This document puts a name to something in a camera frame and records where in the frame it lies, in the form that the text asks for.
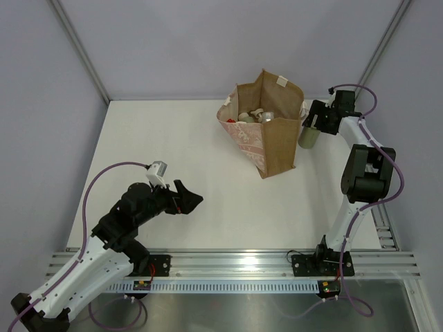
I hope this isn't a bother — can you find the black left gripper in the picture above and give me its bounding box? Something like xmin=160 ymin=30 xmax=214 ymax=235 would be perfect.
xmin=135 ymin=179 xmax=203 ymax=227

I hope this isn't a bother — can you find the pale green bottle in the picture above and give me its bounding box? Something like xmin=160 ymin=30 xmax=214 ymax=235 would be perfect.
xmin=298 ymin=127 xmax=321 ymax=149
xmin=238 ymin=112 xmax=255 ymax=123

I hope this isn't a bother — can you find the beige pump lotion bottle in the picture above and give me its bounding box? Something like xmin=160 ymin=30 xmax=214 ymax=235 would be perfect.
xmin=250 ymin=108 xmax=264 ymax=123

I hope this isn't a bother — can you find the silver toothpaste tube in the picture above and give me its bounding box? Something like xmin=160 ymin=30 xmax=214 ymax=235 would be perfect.
xmin=259 ymin=111 xmax=275 ymax=124

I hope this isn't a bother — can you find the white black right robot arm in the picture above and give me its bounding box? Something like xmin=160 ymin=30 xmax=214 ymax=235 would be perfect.
xmin=291 ymin=88 xmax=396 ymax=277

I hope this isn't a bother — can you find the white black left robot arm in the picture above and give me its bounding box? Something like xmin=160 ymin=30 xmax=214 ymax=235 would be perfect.
xmin=11 ymin=180 xmax=203 ymax=331

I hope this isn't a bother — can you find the brown canvas bag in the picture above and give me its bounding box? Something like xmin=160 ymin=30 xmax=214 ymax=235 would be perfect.
xmin=217 ymin=70 xmax=306 ymax=178

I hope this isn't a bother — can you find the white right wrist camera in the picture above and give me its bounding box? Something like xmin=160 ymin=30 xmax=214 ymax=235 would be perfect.
xmin=327 ymin=86 xmax=336 ymax=108

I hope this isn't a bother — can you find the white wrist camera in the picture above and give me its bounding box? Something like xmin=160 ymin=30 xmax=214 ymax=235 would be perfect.
xmin=146 ymin=160 xmax=168 ymax=188
xmin=327 ymin=86 xmax=336 ymax=108

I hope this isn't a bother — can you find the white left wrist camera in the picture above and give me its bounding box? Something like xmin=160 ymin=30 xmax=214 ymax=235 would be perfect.
xmin=146 ymin=160 xmax=168 ymax=188

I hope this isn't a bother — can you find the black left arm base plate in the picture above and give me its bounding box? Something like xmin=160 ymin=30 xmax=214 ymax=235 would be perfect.
xmin=129 ymin=255 xmax=171 ymax=277

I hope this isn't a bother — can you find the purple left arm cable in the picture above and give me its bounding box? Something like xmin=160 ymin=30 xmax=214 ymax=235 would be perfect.
xmin=7 ymin=161 xmax=150 ymax=332

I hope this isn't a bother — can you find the white slotted cable duct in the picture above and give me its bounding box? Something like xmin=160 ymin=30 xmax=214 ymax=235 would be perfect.
xmin=105 ymin=280 xmax=320 ymax=294

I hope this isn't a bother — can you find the aluminium right side rail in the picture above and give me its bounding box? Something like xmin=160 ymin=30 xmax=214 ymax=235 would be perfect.
xmin=371 ymin=204 xmax=401 ymax=251

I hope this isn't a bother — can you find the aluminium rail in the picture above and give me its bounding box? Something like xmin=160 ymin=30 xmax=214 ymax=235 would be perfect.
xmin=371 ymin=204 xmax=401 ymax=251
xmin=44 ymin=250 xmax=422 ymax=280

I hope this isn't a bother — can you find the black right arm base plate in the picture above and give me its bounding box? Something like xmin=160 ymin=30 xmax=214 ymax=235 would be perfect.
xmin=291 ymin=252 xmax=340 ymax=277

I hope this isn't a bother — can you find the aluminium right corner post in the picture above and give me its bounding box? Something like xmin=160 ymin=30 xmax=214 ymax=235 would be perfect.
xmin=357 ymin=0 xmax=415 ymax=86

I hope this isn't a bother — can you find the aluminium corner post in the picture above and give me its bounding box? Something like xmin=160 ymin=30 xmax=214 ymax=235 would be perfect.
xmin=47 ymin=0 xmax=111 ymax=106
xmin=357 ymin=0 xmax=415 ymax=86

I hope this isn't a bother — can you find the aluminium front rail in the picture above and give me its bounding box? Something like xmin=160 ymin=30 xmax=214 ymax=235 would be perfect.
xmin=44 ymin=250 xmax=422 ymax=280

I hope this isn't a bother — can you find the aluminium left corner post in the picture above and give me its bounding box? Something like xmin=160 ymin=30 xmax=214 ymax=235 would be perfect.
xmin=47 ymin=0 xmax=111 ymax=106

